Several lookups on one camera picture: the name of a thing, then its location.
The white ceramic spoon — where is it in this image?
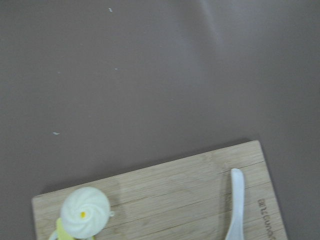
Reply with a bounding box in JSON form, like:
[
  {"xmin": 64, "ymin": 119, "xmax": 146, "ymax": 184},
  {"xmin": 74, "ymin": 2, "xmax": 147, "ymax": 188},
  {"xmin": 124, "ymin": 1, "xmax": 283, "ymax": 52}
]
[{"xmin": 225, "ymin": 168, "xmax": 245, "ymax": 240}]

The bamboo cutting board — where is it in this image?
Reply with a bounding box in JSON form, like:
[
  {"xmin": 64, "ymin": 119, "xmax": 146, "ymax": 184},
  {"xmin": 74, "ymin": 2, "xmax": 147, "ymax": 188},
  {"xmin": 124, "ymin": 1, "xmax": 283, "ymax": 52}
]
[{"xmin": 31, "ymin": 140, "xmax": 289, "ymax": 240}]

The white toy steamed bun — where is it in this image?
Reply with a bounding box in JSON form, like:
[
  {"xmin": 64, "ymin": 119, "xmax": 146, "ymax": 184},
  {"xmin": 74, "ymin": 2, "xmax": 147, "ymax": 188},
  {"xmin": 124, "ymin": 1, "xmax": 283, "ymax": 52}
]
[{"xmin": 60, "ymin": 187, "xmax": 115, "ymax": 239}]

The yellow plastic knife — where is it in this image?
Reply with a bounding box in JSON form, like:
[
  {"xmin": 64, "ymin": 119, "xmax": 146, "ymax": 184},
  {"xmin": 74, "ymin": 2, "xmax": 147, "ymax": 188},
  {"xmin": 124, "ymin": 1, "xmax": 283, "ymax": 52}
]
[{"xmin": 56, "ymin": 218, "xmax": 75, "ymax": 240}]

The lemon slice under knife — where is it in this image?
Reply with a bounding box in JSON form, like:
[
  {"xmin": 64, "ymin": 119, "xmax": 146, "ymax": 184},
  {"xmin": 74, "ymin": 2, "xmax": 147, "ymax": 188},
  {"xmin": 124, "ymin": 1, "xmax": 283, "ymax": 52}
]
[{"xmin": 48, "ymin": 230, "xmax": 58, "ymax": 240}]

